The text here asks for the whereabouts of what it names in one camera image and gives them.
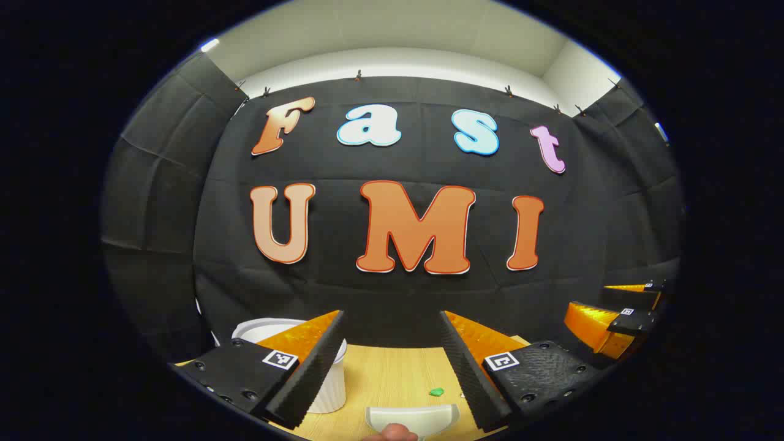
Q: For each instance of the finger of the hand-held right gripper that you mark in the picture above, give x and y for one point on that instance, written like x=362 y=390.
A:
x=631 y=298
x=591 y=324

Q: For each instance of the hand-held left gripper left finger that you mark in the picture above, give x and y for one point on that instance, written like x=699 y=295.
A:
x=245 y=373

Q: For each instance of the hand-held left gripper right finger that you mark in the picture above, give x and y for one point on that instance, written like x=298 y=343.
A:
x=539 y=373

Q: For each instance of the white ribbed garbage bin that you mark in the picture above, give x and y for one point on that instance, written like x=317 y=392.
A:
x=331 y=392

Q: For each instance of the grey plastic dustpan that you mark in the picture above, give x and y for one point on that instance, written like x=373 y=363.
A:
x=416 y=418

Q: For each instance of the wooden desktop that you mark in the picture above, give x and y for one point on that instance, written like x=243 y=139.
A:
x=392 y=373

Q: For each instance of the black backdrop cloth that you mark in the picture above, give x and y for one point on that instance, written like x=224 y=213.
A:
x=343 y=294

